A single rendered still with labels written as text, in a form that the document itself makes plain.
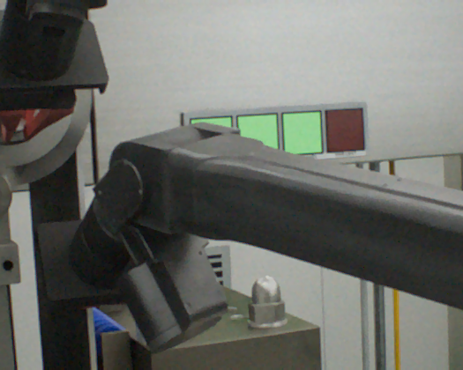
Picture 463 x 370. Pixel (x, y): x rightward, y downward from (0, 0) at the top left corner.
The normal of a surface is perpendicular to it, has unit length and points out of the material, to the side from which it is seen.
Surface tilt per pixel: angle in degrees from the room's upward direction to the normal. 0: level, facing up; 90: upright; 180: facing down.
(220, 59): 90
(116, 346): 90
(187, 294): 64
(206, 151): 11
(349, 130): 90
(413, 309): 90
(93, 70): 51
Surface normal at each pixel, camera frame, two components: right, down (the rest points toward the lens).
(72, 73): 0.30, -0.59
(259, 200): -0.72, 0.18
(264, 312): -0.15, 0.10
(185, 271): 0.54, -0.39
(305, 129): 0.37, 0.07
